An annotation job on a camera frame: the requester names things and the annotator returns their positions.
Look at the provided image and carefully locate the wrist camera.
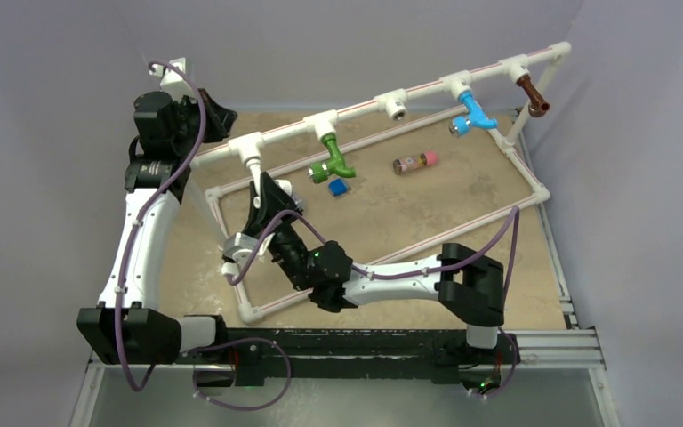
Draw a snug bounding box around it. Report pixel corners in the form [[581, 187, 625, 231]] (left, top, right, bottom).
[[221, 232, 272, 278], [149, 57, 195, 101]]

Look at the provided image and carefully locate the white water faucet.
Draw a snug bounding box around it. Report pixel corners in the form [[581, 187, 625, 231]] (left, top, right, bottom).
[[245, 157, 294, 208]]

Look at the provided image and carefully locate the green water faucet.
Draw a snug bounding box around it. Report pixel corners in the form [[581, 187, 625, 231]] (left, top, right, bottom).
[[308, 133, 357, 184]]

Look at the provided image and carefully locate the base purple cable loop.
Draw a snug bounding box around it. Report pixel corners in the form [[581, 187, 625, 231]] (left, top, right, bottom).
[[190, 337, 293, 412]]

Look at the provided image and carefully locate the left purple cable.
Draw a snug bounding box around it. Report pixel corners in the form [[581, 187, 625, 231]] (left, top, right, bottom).
[[113, 60, 208, 393]]

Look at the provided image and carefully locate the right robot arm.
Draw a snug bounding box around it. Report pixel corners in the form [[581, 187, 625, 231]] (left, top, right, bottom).
[[230, 173, 510, 362]]

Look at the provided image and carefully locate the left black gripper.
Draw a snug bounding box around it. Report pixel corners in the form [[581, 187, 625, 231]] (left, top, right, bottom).
[[171, 88, 237, 156]]

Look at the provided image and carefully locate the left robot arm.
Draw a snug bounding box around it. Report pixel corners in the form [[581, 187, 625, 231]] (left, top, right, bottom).
[[76, 89, 237, 365]]

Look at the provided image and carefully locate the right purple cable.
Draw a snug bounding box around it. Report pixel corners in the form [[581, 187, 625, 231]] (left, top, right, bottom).
[[226, 205, 521, 402]]

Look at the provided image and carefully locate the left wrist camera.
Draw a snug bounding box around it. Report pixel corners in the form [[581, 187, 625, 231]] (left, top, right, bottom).
[[149, 57, 195, 101]]

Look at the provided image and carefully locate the white pvc pipe frame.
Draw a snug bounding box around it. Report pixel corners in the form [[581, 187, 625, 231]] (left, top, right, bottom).
[[188, 41, 573, 326]]

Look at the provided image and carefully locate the blue water faucet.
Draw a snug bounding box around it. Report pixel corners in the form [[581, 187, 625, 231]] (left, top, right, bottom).
[[449, 90, 498, 138]]

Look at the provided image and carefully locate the pink capped bottle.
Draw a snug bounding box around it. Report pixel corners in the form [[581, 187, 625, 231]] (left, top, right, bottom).
[[392, 151, 438, 176]]

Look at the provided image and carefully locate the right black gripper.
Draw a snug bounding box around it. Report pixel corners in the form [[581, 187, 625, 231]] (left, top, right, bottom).
[[240, 173, 312, 292]]

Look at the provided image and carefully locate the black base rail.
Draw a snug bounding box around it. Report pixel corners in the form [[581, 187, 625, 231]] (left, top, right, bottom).
[[176, 327, 520, 389]]

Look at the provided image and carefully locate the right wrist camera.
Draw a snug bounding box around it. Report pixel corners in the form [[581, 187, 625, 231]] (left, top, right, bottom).
[[221, 232, 272, 278]]

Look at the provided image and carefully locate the blue cube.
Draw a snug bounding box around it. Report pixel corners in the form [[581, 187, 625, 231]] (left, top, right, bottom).
[[327, 178, 350, 197]]

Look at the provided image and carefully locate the brown water faucet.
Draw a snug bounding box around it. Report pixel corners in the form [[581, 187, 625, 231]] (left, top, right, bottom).
[[516, 73, 550, 118]]

